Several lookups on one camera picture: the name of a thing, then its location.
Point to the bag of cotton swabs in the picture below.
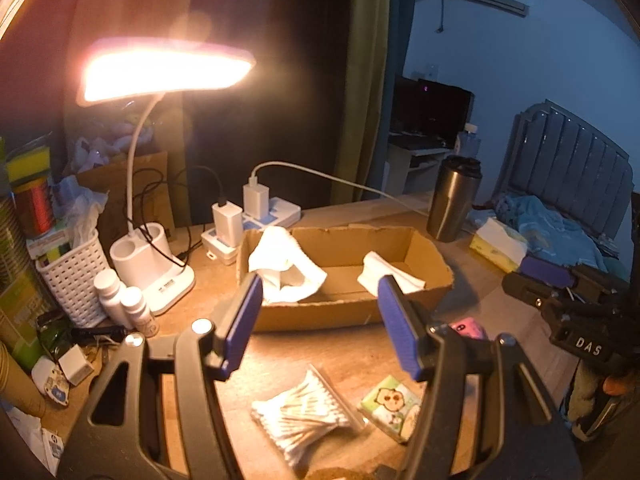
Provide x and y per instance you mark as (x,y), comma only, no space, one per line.
(300,415)

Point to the pink plush toy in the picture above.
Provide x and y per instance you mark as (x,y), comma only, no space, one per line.
(467,329)

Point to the person's right hand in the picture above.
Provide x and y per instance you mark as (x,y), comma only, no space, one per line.
(616,385)

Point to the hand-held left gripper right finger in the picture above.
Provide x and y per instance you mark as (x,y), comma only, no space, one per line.
(397,325)

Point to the red can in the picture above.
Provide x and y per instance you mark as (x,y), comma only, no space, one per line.
(32,207)

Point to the cartoon print tissue packet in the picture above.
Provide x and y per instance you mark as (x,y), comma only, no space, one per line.
(390,405)

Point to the white computer desk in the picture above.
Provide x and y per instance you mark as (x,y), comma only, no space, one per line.
(417,165)

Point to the black pen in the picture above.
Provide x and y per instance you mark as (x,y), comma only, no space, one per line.
(100,332)

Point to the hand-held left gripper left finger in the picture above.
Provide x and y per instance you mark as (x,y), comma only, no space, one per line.
(245,315)

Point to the tall brown cardboard carton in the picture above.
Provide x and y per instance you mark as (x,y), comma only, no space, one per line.
(115,185)

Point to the white paper sheets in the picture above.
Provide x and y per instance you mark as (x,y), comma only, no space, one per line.
(35,435)

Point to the white desk lamp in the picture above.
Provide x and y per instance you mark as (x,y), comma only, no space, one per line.
(150,270)

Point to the white round gadget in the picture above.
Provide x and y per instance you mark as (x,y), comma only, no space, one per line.
(50,382)

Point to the green curtain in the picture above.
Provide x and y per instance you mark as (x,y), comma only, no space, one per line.
(370,85)

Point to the clear plastic bags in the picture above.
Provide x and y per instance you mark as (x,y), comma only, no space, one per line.
(100,150)

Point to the white power strip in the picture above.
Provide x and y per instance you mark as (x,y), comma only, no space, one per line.
(280,212)

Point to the yellow tissue box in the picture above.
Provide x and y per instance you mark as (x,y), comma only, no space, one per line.
(495,247)

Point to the small white box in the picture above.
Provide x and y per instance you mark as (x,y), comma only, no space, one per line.
(75,365)

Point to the white woven plastic basket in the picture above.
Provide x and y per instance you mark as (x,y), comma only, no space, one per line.
(70,275)

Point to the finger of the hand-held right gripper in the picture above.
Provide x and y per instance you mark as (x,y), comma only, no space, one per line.
(525,287)
(545,270)

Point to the grey padded bed headboard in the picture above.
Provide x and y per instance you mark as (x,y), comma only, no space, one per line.
(570,160)

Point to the crumpled white tissue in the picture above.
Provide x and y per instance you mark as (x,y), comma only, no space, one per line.
(280,255)

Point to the brown cardboard box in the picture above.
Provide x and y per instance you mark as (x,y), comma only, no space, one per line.
(320,310)

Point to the green glasses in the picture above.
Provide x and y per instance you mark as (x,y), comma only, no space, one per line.
(52,335)

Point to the steel tumbler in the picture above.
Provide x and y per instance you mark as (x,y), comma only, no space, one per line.
(450,205)

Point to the blue blanket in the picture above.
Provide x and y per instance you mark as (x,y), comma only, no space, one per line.
(545,225)

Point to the yellow green sponge stack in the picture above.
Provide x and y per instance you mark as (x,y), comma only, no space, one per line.
(27,162)

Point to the black monitor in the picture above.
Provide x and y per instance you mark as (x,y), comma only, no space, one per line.
(435,105)

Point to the green printed box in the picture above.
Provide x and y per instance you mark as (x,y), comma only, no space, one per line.
(20,310)

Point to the white pill bottle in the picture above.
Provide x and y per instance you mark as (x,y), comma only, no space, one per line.
(140,312)
(110,295)

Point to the clear water bottle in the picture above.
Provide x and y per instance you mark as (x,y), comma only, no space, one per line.
(467,142)

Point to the white plastic bag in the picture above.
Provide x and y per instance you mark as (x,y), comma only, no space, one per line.
(82,210)

